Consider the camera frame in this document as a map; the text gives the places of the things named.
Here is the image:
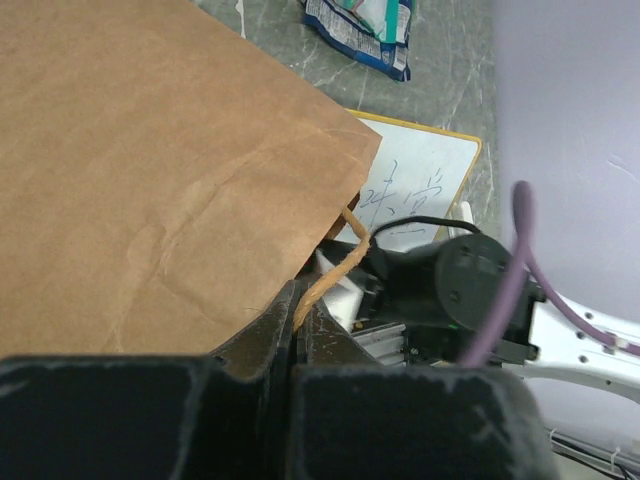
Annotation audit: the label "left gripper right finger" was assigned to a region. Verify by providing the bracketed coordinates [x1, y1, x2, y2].
[287, 306, 558, 479]

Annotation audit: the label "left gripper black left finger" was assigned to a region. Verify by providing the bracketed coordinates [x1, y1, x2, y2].
[1, 281, 298, 479]

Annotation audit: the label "brown paper bag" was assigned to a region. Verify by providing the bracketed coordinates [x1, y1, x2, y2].
[1, 1, 380, 355]

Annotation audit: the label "dark blue snack bag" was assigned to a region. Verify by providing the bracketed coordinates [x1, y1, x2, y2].
[303, 0, 411, 82]

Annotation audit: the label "teal snack packet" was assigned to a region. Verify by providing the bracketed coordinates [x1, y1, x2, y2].
[333, 0, 414, 46]

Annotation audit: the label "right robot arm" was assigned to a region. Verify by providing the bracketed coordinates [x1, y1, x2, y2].
[362, 216, 639, 401]

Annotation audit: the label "white board eraser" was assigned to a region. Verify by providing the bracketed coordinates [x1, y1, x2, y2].
[447, 201, 474, 238]

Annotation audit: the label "aluminium rail frame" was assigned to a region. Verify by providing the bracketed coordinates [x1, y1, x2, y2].
[352, 324, 407, 367]

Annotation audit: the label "small whiteboard with frame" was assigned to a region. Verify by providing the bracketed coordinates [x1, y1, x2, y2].
[352, 110, 482, 231]

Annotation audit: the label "loose wires under table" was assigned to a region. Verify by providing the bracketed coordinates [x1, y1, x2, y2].
[547, 427, 640, 480]

